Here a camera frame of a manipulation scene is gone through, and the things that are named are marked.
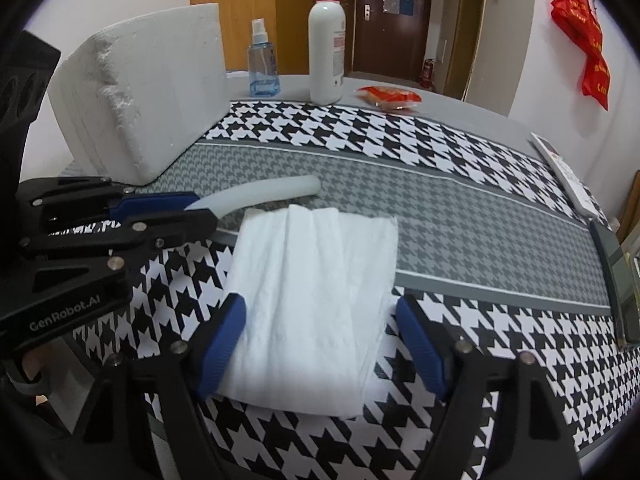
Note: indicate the red plastic bag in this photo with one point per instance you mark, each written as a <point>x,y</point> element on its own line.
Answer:
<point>582,35</point>

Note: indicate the white paper tissue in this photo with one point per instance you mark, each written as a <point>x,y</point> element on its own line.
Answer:
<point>300,300</point>

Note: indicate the white plastic tube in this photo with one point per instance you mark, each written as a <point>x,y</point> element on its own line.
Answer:
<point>270,191</point>

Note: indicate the red snack packet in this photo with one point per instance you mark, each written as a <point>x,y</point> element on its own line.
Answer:
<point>390,97</point>

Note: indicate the houndstooth table cloth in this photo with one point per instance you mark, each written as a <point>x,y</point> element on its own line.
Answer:
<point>450,200</point>

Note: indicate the blue paper notice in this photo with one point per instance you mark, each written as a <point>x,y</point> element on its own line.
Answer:
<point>407,6</point>

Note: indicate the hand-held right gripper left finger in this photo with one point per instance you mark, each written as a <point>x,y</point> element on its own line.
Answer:
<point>220,345</point>

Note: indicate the wooden furniture piece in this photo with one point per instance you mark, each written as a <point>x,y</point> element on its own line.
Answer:
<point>631,210</point>

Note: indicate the white lotion pump bottle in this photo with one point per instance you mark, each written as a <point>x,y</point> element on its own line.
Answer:
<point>326,50</point>

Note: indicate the dark brown door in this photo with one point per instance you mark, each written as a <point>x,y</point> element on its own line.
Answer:
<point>385,40</point>

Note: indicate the wooden door frame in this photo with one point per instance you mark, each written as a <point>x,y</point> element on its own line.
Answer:
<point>475,35</point>

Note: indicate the red fire extinguisher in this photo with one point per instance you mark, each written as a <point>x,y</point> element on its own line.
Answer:
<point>426,75</point>

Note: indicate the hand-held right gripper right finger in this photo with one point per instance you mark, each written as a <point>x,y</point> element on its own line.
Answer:
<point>420,350</point>

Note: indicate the blue spray bottle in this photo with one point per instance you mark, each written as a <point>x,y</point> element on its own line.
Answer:
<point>263,67</point>

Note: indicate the person's left hand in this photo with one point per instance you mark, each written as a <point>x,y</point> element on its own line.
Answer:
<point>35,367</point>

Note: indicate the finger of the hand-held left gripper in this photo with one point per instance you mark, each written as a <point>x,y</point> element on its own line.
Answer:
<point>175,227</point>
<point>155,203</point>

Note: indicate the white foam box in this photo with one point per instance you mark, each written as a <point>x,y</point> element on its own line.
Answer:
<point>150,85</point>

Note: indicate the white remote control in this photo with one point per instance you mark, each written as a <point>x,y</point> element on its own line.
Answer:
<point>567,175</point>

